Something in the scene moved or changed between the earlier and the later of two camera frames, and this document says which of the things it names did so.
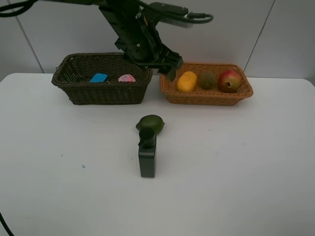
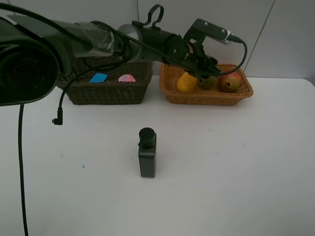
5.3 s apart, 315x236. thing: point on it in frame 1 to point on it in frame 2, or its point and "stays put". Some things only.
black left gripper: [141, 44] to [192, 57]
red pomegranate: [229, 81] stays put
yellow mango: [187, 81] stays put
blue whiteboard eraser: [99, 78] stays put
